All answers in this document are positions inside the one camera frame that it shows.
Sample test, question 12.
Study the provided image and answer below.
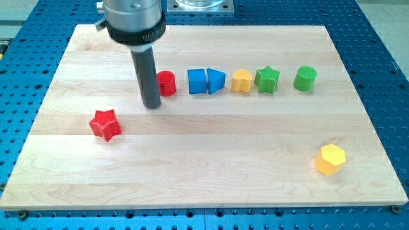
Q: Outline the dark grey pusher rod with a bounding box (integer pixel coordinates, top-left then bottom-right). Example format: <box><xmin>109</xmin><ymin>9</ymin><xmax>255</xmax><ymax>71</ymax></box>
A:
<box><xmin>131</xmin><ymin>48</ymin><xmax>161</xmax><ymax>109</ymax></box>

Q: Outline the red star block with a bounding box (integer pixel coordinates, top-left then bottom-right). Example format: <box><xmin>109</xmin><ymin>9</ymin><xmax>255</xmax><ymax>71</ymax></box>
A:
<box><xmin>89</xmin><ymin>109</ymin><xmax>122</xmax><ymax>142</ymax></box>

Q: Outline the green star block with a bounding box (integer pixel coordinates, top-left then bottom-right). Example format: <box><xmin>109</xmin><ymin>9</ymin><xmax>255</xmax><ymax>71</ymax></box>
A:
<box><xmin>254</xmin><ymin>66</ymin><xmax>280</xmax><ymax>94</ymax></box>

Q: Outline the red cylinder block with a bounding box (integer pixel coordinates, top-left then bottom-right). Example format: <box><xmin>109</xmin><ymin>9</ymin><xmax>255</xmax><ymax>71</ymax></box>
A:
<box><xmin>157</xmin><ymin>70</ymin><xmax>176</xmax><ymax>96</ymax></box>

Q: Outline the blue cube block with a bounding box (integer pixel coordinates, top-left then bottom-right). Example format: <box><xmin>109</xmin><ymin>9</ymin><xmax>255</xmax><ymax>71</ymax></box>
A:
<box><xmin>187</xmin><ymin>69</ymin><xmax>207</xmax><ymax>94</ymax></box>

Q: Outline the blue triangle block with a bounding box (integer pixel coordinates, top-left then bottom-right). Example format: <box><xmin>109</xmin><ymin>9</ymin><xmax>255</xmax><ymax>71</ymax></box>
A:
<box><xmin>206</xmin><ymin>68</ymin><xmax>226</xmax><ymax>94</ymax></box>

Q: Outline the yellow heart block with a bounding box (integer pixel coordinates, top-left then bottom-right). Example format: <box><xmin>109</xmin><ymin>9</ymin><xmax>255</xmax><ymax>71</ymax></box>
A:
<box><xmin>231</xmin><ymin>69</ymin><xmax>253</xmax><ymax>93</ymax></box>

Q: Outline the wooden board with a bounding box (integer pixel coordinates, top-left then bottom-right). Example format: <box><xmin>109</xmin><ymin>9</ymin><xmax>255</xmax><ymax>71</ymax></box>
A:
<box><xmin>1</xmin><ymin>25</ymin><xmax>408</xmax><ymax>210</ymax></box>

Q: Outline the green cylinder block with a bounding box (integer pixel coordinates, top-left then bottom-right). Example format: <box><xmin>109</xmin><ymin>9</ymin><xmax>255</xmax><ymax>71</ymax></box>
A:
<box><xmin>293</xmin><ymin>66</ymin><xmax>317</xmax><ymax>91</ymax></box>

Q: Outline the yellow hexagon block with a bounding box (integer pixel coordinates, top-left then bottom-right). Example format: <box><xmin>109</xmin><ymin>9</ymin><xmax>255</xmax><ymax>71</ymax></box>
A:
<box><xmin>314</xmin><ymin>144</ymin><xmax>346</xmax><ymax>176</ymax></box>

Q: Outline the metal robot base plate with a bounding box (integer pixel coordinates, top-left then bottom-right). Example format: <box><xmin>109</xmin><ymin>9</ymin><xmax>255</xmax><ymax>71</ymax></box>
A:
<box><xmin>166</xmin><ymin>0</ymin><xmax>235</xmax><ymax>15</ymax></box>

